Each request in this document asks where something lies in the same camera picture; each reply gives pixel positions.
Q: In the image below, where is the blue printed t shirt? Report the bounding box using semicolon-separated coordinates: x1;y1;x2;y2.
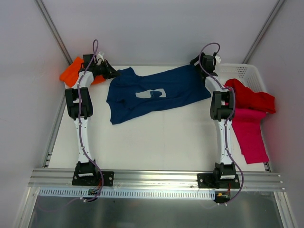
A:
106;65;211;124

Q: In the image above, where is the red t shirt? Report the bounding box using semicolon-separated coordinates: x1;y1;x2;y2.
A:
225;79;276;114

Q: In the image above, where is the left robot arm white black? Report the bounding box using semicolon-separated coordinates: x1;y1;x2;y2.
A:
59;53;120;188

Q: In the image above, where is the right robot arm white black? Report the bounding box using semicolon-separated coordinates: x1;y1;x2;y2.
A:
190;53;237;189

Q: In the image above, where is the orange folded t shirt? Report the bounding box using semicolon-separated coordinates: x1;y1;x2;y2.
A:
59;57;106;88

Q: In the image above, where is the white plastic basket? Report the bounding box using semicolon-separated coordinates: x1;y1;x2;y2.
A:
215;63;266;93

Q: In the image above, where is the pink t shirt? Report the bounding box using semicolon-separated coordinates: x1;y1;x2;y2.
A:
232;103;269;164

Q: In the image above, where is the right corner metal profile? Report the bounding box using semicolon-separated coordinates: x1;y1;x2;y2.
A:
242;0;286;64

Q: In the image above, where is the corner metal profile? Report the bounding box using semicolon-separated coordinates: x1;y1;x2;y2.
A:
242;0;286;64
34;0;73;65

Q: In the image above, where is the left corner metal profile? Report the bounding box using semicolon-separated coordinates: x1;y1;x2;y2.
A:
34;0;73;65

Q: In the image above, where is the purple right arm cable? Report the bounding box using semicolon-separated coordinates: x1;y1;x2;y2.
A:
198;42;245;206

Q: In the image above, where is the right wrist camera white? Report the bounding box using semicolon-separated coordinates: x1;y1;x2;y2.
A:
214;55;221;65

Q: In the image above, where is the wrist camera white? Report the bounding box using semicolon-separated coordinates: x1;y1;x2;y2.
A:
96;52;105;61
214;55;221;65

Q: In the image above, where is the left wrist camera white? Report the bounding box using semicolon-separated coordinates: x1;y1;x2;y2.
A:
96;52;105;61

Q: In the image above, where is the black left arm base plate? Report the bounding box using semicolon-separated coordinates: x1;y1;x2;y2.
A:
72;171;114;187

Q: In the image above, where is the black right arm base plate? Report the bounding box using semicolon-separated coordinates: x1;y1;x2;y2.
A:
197;173;240;189

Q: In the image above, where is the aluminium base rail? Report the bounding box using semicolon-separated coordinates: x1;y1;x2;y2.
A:
28;168;287;192

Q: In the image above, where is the white slotted cable duct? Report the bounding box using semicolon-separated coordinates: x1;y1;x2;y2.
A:
38;188;216;200

